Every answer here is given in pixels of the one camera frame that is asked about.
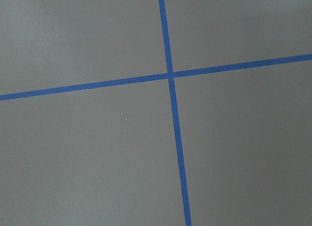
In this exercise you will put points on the brown paper table mat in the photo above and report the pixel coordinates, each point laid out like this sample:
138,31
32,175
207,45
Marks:
155,112

